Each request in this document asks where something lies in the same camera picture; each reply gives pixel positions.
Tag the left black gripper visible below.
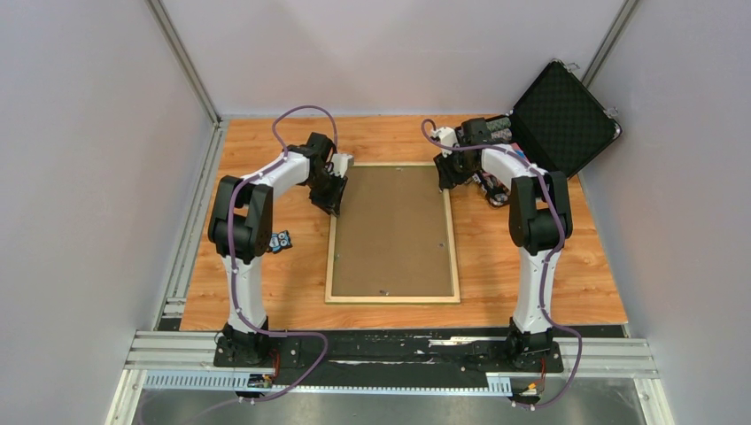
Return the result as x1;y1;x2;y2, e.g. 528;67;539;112
305;170;350;218

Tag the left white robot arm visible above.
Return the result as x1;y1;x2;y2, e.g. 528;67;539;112
207;133;354;366

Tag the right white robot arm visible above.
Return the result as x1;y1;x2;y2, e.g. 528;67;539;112
421;118;572;370

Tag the blue yellow chip row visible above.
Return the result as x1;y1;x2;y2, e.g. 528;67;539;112
492;128;513;144

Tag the small blue owl toy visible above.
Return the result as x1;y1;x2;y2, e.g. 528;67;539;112
267;230;293;254

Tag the top blue green chip row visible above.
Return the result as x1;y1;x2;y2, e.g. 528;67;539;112
486;116;511;132

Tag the black poker chip case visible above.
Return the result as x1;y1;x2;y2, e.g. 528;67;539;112
485;59;622;179

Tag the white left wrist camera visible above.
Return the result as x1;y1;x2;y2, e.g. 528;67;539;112
330;153;354;178

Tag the black mounting base rail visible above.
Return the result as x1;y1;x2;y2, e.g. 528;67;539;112
123;324;658;395

